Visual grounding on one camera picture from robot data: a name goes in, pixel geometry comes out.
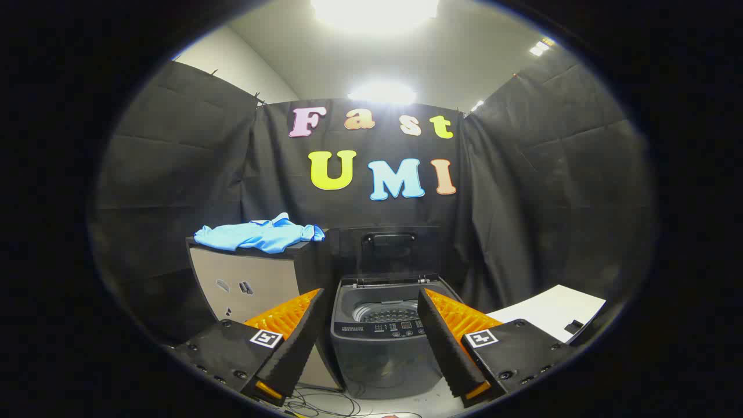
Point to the grey washing machine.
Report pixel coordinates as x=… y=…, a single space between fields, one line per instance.
x=377 y=360

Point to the dark washing machine lid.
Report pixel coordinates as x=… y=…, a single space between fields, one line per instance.
x=389 y=261

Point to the ceiling light panel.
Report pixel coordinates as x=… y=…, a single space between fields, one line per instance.
x=540 y=47

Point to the small black clip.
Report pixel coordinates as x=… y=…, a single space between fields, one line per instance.
x=573 y=326

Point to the white board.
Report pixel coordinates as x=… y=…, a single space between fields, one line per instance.
x=551 y=307

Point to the light blue polo shirt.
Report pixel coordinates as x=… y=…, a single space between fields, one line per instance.
x=255 y=235

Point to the beige cabinet with black top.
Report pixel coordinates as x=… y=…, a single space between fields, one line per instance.
x=273 y=270

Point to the black backdrop cloth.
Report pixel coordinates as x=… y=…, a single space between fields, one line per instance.
x=522 y=203

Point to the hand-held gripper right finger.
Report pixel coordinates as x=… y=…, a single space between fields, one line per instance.
x=444 y=348

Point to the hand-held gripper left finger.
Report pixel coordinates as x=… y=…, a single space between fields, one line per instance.
x=295 y=348

